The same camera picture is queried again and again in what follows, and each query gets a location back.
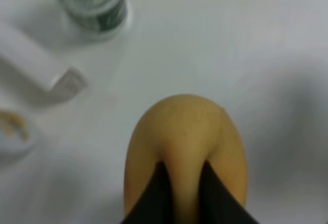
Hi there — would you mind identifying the white cardboard box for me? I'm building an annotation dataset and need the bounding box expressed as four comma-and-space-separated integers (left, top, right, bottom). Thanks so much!
1, 22, 88, 101

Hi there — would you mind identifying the clear green-label water bottle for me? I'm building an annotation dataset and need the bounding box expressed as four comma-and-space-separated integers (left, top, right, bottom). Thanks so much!
57, 0, 128, 40

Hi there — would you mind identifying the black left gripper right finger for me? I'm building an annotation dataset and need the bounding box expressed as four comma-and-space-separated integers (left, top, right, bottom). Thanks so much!
199, 162, 257, 224

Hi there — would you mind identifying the white bottle with yellow print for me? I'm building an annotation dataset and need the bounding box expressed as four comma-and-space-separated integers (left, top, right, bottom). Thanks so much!
1, 109, 37, 161

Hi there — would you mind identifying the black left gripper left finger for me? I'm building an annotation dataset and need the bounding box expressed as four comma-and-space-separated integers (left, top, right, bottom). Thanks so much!
122, 161, 175, 224

